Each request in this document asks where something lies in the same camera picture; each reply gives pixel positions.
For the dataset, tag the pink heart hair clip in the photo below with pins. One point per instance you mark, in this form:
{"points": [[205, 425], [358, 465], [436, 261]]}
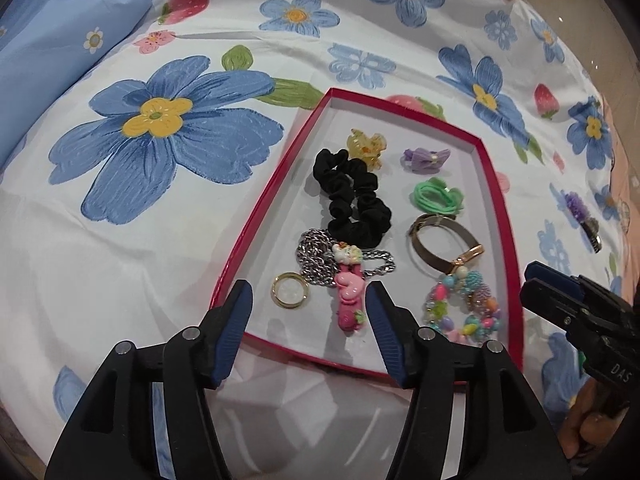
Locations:
{"points": [[350, 295]]}

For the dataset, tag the red shallow box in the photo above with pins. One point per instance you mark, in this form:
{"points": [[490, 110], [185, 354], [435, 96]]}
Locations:
{"points": [[280, 270]]}

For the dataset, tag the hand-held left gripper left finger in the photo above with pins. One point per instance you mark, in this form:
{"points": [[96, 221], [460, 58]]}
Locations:
{"points": [[232, 330]]}

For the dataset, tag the bright green small item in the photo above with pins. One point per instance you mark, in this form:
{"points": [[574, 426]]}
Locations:
{"points": [[581, 358]]}

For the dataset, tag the yellow hair claw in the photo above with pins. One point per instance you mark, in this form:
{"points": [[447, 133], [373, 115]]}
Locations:
{"points": [[367, 147]]}

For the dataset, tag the peach printed blanket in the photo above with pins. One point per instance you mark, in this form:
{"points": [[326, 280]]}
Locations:
{"points": [[625, 185]]}

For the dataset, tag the purple flower hair clip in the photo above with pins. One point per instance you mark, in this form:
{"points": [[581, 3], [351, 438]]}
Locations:
{"points": [[580, 207]]}

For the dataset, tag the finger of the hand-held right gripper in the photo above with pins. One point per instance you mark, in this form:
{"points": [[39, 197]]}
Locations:
{"points": [[547, 300], [550, 272]]}

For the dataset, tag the floral bedsheet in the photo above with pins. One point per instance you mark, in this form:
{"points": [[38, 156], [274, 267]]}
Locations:
{"points": [[150, 210]]}

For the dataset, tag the light blue pillow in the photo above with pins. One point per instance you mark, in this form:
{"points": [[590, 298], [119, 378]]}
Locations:
{"points": [[55, 50]]}

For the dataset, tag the person's right hand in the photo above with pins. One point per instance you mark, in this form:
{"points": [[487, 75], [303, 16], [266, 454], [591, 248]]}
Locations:
{"points": [[582, 425]]}

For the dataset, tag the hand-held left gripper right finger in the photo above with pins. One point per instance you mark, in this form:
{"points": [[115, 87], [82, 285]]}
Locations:
{"points": [[382, 330]]}

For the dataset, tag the black scrunchie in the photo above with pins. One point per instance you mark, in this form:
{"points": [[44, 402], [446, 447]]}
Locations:
{"points": [[350, 195]]}

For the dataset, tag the purple bow hair clip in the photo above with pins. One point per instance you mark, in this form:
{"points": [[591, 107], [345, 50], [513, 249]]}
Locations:
{"points": [[425, 157]]}

